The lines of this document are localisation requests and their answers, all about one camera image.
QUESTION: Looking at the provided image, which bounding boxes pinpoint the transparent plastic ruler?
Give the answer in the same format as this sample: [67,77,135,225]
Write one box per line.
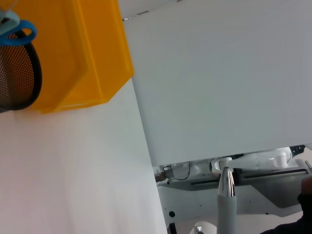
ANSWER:
[0,0,20,13]

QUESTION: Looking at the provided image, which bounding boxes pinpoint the person in dark clothing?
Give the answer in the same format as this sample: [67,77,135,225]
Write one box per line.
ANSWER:
[259,176,312,234]

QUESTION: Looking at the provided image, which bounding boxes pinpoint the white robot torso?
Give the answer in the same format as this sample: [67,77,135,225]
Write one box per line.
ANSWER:
[157,159,312,234]

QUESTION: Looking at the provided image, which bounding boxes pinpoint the yellow plastic bin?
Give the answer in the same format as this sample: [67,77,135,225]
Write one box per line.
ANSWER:
[12,0,135,115]

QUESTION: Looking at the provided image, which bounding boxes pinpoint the silver ballpoint pen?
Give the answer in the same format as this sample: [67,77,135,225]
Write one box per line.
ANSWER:
[216,166,238,234]

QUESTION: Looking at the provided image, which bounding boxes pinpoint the black mesh pen holder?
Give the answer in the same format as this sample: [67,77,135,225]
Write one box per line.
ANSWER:
[0,30,43,113]

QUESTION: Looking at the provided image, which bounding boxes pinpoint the blue scissors with sheath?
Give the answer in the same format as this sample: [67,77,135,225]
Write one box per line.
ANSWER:
[0,9,39,47]

